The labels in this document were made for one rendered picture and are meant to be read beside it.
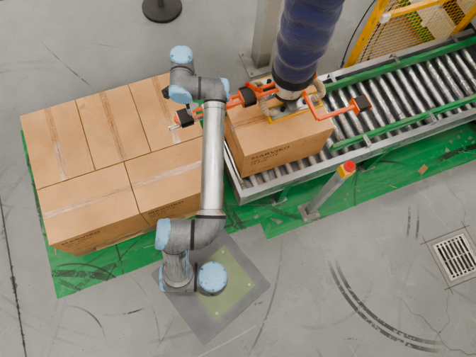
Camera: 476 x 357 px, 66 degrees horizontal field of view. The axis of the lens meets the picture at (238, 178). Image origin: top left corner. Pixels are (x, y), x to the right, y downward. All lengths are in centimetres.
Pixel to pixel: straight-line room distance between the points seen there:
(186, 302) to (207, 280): 34
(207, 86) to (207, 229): 54
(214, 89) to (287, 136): 93
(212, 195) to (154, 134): 142
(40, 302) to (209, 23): 290
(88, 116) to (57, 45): 133
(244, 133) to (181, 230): 104
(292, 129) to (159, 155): 96
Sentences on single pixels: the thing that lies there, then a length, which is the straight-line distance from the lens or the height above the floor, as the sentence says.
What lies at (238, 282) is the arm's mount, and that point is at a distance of 220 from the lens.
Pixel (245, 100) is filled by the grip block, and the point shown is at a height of 128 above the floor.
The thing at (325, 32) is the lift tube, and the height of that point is 175.
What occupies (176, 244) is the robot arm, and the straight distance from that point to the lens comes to 138.
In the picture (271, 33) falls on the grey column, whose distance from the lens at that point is 335.
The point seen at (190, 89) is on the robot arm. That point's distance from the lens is 146.
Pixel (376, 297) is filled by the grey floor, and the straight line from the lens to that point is 321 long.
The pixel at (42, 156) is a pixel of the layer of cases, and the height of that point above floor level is 54.
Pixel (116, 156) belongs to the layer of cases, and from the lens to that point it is 273.
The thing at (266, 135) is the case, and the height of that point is 95.
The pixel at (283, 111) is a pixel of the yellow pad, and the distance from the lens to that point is 210.
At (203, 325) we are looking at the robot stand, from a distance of 222.
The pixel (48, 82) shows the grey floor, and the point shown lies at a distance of 389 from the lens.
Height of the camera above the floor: 297
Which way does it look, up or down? 70 degrees down
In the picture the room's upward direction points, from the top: 8 degrees clockwise
